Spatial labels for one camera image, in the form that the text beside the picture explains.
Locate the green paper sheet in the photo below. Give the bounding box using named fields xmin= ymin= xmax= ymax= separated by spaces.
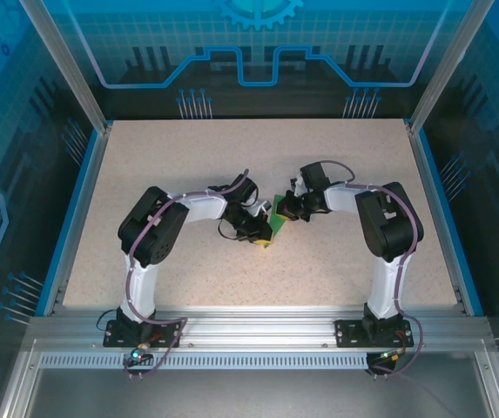
xmin=260 ymin=193 xmax=293 ymax=250

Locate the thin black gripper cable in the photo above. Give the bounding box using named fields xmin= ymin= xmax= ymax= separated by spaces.
xmin=215 ymin=219 xmax=242 ymax=244

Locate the aluminium mounting rail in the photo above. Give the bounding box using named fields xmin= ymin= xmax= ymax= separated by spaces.
xmin=26 ymin=304 xmax=492 ymax=349

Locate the aluminium side rail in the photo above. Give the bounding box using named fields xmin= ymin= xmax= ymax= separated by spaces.
xmin=408 ymin=124 xmax=485 ymax=318
xmin=42 ymin=124 xmax=114 ymax=318

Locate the slotted cable duct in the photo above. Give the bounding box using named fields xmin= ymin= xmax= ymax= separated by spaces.
xmin=38 ymin=352 xmax=371 ymax=372

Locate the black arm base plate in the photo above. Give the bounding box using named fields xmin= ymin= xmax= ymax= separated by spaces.
xmin=103 ymin=319 xmax=183 ymax=349
xmin=334 ymin=319 xmax=412 ymax=348

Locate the cable connector with LED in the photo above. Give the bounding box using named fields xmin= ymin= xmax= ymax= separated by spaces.
xmin=127 ymin=341 xmax=153 ymax=363
xmin=378 ymin=347 xmax=408 ymax=363

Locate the aluminium frame post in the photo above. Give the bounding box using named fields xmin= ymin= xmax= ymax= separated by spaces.
xmin=17 ymin=0 xmax=113 ymax=134
xmin=407 ymin=0 xmax=486 ymax=135

